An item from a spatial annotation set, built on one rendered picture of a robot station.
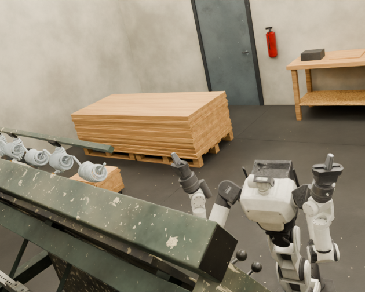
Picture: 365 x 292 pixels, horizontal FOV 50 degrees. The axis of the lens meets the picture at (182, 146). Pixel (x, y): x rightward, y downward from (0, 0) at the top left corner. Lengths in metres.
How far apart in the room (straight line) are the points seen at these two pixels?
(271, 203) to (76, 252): 1.02
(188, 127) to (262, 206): 3.35
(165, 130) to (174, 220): 4.70
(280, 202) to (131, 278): 1.03
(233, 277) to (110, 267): 0.45
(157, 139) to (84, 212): 4.66
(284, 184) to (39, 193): 1.22
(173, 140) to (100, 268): 4.34
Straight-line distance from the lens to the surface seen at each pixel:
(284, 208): 1.99
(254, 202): 2.02
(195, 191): 1.94
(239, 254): 1.33
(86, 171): 1.38
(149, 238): 0.87
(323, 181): 1.68
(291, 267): 2.56
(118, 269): 1.20
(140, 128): 5.84
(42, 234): 1.54
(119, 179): 5.18
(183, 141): 5.39
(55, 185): 1.22
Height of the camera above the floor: 2.37
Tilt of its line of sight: 22 degrees down
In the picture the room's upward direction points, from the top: 13 degrees counter-clockwise
